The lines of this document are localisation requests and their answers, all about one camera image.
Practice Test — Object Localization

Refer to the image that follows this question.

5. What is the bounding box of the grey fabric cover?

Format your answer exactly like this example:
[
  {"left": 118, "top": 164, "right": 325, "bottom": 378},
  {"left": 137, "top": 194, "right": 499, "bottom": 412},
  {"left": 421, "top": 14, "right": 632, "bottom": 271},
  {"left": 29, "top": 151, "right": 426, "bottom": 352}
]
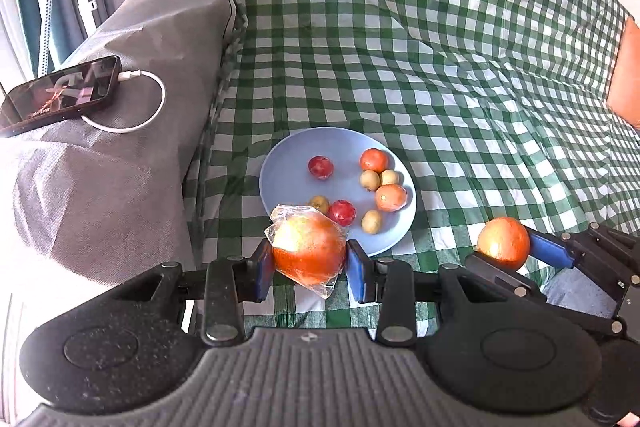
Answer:
[{"left": 0, "top": 0, "right": 248, "bottom": 323}]

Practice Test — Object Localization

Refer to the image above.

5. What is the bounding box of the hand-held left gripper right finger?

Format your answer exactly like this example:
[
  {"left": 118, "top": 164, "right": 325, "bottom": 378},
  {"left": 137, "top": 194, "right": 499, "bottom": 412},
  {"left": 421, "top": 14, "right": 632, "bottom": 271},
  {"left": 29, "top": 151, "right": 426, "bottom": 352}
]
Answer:
[{"left": 345, "top": 238, "right": 501, "bottom": 349}]

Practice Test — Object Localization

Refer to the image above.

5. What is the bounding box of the green checkered cloth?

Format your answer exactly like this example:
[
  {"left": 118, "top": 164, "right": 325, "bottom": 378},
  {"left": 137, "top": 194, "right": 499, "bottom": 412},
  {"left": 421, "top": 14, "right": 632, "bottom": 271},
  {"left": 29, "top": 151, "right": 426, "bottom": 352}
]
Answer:
[{"left": 182, "top": 0, "right": 640, "bottom": 343}]

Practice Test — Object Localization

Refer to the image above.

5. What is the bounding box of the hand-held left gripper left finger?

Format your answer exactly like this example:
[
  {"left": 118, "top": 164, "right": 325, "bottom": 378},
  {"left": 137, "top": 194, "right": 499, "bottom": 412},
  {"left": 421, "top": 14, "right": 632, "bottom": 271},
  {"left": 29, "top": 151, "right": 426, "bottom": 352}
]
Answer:
[{"left": 112, "top": 238, "right": 275, "bottom": 349}]

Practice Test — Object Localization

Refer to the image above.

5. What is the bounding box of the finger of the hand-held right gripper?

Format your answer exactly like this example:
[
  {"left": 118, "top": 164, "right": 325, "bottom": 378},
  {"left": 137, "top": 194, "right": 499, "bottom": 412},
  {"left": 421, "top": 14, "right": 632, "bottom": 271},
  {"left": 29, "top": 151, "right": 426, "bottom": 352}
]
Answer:
[
  {"left": 525, "top": 222, "right": 640, "bottom": 289},
  {"left": 465, "top": 253, "right": 627, "bottom": 339}
]

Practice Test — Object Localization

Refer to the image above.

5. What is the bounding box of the orange pillow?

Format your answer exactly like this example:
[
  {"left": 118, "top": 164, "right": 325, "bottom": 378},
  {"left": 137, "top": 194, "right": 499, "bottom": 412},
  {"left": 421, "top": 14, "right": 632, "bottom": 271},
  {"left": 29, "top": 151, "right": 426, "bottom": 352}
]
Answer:
[{"left": 606, "top": 16, "right": 640, "bottom": 128}]

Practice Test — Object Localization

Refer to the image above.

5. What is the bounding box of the light blue plate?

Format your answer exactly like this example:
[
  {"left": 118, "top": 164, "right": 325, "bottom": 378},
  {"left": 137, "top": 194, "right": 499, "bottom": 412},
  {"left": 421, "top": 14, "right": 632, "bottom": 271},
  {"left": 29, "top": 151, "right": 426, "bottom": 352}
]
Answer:
[{"left": 258, "top": 127, "right": 417, "bottom": 258}]

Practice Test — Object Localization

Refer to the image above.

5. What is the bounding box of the white charging cable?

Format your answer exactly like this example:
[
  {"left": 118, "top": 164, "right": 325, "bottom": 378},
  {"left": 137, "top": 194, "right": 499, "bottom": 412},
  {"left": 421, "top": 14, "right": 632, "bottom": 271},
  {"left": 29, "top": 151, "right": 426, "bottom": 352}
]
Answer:
[{"left": 80, "top": 69, "right": 167, "bottom": 135}]

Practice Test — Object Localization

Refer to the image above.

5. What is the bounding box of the black smartphone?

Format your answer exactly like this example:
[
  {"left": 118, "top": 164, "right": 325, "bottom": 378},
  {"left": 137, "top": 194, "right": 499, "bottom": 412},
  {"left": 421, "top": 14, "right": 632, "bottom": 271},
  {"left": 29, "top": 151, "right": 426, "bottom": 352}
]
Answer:
[{"left": 0, "top": 55, "right": 122, "bottom": 138}]

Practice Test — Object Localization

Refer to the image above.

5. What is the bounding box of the orange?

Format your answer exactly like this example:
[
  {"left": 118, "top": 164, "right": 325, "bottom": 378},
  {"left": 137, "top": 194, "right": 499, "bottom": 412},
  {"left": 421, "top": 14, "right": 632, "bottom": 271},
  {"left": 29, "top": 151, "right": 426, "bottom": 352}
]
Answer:
[{"left": 476, "top": 217, "right": 531, "bottom": 272}]

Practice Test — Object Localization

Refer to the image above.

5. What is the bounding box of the plastic-wrapped red apple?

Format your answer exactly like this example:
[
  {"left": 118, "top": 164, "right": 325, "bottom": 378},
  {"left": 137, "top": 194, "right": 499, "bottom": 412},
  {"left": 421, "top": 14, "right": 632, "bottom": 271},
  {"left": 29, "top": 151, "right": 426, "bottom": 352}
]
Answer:
[{"left": 264, "top": 204, "right": 349, "bottom": 300}]

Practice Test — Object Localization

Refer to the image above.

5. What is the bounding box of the red plum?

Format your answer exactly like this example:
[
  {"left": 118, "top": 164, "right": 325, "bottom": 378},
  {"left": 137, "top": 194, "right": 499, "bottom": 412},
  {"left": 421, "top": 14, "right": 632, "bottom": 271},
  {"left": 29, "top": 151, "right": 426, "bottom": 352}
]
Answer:
[
  {"left": 327, "top": 200, "right": 358, "bottom": 227},
  {"left": 307, "top": 155, "right": 335, "bottom": 180}
]

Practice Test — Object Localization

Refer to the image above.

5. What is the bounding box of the orange tomato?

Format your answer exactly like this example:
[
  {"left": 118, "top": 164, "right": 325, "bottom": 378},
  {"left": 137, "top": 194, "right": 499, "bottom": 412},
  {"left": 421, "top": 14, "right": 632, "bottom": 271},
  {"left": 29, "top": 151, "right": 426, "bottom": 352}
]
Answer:
[
  {"left": 360, "top": 148, "right": 389, "bottom": 174},
  {"left": 375, "top": 183, "right": 408, "bottom": 213}
]

